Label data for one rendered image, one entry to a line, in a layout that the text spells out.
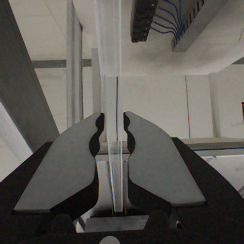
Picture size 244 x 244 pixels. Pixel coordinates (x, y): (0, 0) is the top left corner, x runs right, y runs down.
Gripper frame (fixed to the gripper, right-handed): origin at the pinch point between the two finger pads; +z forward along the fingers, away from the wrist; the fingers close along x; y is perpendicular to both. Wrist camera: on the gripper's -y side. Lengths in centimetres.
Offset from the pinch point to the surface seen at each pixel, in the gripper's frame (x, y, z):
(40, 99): -8.0, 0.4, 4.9
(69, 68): -13.0, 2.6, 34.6
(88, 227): -5.4, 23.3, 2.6
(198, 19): 22.1, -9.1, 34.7
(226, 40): 43, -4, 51
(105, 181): -1.6, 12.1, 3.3
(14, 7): -74, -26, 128
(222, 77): 141, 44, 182
